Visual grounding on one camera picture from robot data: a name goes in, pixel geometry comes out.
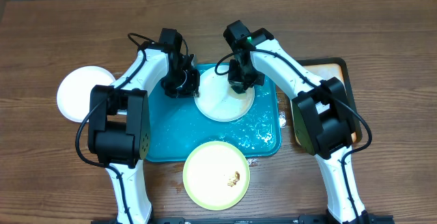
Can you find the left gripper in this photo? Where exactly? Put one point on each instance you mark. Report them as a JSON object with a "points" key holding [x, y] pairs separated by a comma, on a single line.
{"points": [[190, 91]]}

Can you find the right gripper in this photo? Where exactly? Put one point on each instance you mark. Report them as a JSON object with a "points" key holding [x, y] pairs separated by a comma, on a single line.
{"points": [[238, 80]]}

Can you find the white plate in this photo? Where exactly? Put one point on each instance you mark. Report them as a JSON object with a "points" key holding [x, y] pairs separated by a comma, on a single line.
{"points": [[218, 101], [73, 94]]}

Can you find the yellow-green plate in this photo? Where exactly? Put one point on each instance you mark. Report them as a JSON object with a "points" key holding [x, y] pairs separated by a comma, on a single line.
{"points": [[216, 175]]}

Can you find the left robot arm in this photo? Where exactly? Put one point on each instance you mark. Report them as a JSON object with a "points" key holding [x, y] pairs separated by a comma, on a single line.
{"points": [[118, 122]]}

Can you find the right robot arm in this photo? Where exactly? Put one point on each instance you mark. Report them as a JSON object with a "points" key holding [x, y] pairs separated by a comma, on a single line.
{"points": [[323, 120]]}

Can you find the teal plastic tray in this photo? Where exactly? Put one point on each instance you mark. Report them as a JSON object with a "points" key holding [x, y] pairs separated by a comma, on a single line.
{"points": [[178, 126]]}

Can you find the black baking tray with suds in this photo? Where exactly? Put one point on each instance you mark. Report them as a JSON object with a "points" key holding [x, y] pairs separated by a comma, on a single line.
{"points": [[328, 68]]}

